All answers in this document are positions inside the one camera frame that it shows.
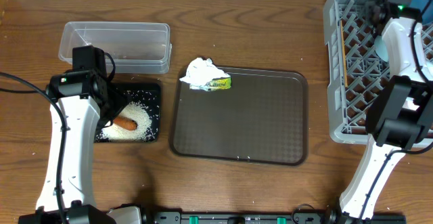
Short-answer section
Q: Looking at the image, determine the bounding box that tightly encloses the pile of white rice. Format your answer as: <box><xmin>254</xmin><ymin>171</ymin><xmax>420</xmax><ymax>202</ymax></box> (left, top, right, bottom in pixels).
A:
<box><xmin>95</xmin><ymin>90</ymin><xmax>160</xmax><ymax>143</ymax></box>

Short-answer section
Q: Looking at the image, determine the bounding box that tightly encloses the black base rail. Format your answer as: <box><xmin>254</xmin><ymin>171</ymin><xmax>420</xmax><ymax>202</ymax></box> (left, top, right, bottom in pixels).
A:
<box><xmin>152</xmin><ymin>210</ymin><xmax>407</xmax><ymax>224</ymax></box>

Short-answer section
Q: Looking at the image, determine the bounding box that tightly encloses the clear plastic bin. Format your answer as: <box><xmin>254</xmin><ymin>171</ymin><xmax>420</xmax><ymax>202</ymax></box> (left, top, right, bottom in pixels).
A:
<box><xmin>58</xmin><ymin>21</ymin><xmax>172</xmax><ymax>74</ymax></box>

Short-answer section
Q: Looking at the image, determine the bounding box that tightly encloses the yellow green wrapper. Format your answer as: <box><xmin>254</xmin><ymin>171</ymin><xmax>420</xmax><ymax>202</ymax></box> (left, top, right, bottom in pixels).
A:
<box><xmin>189</xmin><ymin>77</ymin><xmax>231</xmax><ymax>91</ymax></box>

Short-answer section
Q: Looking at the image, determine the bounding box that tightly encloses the black rectangular tray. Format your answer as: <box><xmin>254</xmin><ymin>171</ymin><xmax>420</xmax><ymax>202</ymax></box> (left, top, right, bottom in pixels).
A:
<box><xmin>63</xmin><ymin>82</ymin><xmax>162</xmax><ymax>144</ymax></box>

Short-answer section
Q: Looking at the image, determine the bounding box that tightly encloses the white tissue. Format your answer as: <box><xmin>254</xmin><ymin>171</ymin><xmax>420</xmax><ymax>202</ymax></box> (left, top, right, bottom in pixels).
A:
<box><xmin>179</xmin><ymin>58</ymin><xmax>231</xmax><ymax>85</ymax></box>

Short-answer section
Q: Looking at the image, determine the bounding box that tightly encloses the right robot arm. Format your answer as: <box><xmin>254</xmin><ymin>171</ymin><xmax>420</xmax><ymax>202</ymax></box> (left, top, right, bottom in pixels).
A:
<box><xmin>322</xmin><ymin>0</ymin><xmax>432</xmax><ymax>223</ymax></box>

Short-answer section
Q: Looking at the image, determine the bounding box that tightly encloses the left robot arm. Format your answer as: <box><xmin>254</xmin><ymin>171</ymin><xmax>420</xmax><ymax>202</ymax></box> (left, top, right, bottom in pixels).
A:
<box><xmin>18</xmin><ymin>45</ymin><xmax>143</xmax><ymax>224</ymax></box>

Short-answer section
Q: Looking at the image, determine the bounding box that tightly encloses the pale pink cup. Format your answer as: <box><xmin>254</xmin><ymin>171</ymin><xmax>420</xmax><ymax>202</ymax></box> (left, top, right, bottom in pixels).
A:
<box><xmin>403</xmin><ymin>97</ymin><xmax>419</xmax><ymax>111</ymax></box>

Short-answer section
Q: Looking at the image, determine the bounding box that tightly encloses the light blue small bowl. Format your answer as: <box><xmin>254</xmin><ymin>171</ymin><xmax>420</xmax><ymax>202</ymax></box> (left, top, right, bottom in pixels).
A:
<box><xmin>374</xmin><ymin>35</ymin><xmax>389</xmax><ymax>62</ymax></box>

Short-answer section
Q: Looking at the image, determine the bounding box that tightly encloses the wooden chopstick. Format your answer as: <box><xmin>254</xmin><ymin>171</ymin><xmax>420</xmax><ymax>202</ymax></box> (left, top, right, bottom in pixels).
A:
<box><xmin>340</xmin><ymin>19</ymin><xmax>348</xmax><ymax>88</ymax></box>

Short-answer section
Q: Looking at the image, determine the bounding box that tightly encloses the grey dishwasher rack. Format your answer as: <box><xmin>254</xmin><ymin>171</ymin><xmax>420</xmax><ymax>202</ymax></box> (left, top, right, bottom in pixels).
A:
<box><xmin>322</xmin><ymin>0</ymin><xmax>433</xmax><ymax>148</ymax></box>

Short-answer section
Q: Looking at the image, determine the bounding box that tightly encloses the dark brown serving tray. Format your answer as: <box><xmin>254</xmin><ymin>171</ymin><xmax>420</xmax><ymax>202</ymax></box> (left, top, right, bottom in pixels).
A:
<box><xmin>168</xmin><ymin>67</ymin><xmax>309</xmax><ymax>166</ymax></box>

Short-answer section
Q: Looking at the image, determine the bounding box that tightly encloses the orange carrot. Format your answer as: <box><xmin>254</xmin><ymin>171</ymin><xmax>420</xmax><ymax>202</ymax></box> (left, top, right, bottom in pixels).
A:
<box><xmin>113</xmin><ymin>116</ymin><xmax>137</xmax><ymax>131</ymax></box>

